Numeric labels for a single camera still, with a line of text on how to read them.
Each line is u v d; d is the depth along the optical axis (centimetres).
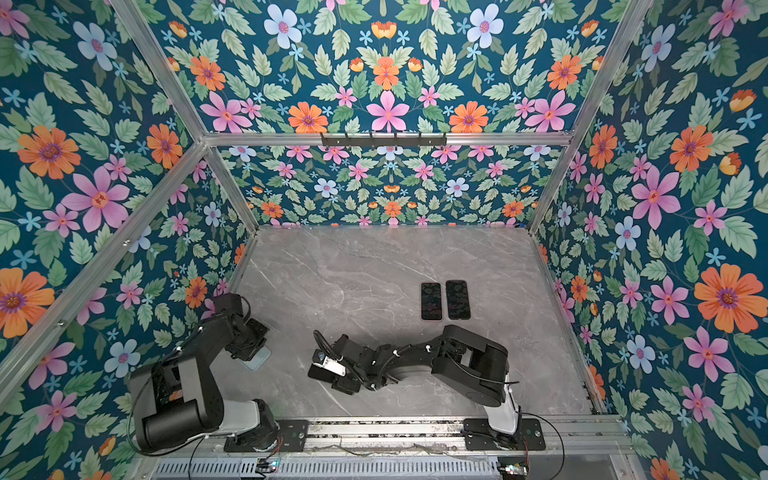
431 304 101
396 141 92
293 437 73
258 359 84
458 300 101
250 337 78
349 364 65
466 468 77
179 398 45
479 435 73
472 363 51
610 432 76
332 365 73
